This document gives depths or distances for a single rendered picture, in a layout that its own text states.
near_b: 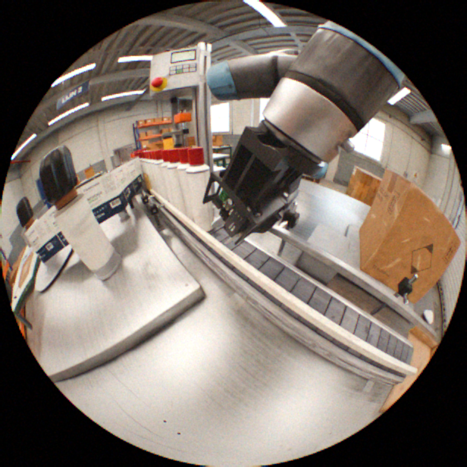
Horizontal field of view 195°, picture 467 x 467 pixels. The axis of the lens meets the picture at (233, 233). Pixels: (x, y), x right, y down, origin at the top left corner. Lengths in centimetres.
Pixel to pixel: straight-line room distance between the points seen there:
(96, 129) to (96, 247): 784
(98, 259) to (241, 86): 40
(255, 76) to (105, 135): 782
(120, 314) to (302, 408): 37
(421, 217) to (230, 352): 49
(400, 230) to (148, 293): 55
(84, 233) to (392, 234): 65
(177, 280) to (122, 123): 815
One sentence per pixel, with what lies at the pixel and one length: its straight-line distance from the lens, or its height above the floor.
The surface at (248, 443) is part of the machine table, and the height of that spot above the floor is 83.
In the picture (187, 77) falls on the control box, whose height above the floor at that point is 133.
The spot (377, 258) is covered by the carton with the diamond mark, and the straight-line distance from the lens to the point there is 44.
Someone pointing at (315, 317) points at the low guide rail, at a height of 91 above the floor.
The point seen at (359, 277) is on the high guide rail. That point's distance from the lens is 25.
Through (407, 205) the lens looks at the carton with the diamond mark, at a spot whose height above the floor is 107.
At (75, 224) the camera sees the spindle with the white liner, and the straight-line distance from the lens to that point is 32.
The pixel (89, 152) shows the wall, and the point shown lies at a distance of 794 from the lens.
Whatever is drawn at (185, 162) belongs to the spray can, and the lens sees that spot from 34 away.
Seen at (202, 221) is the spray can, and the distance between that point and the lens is 33.
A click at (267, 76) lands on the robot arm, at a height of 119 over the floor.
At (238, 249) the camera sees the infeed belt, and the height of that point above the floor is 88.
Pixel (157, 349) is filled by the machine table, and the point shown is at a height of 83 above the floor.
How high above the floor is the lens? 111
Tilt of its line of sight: 40 degrees down
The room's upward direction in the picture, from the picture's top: straight up
